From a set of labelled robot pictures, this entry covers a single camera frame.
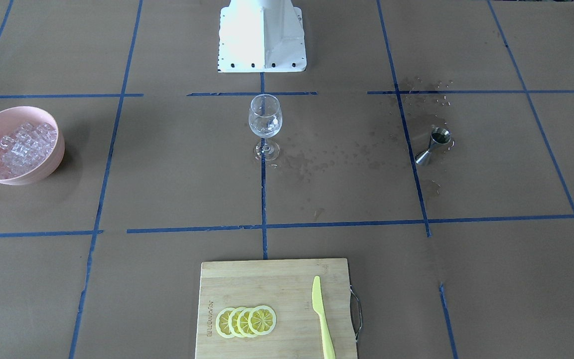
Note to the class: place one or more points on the pink bowl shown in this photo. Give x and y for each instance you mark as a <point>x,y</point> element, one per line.
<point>12,118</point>

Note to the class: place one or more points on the clear ice cubes pile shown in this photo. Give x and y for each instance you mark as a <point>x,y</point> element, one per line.
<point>25,148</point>

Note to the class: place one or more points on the steel jigger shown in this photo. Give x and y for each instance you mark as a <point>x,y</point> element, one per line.
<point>438,137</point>

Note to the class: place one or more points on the clear wine glass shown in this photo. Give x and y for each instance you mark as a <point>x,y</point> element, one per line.
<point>265,120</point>

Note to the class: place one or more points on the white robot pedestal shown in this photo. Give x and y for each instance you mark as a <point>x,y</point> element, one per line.
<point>258,36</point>

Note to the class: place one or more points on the yellow plastic knife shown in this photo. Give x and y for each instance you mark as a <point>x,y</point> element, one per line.
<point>328,350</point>

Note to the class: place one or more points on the wooden cutting board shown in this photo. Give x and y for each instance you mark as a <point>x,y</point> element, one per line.
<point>285,286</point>

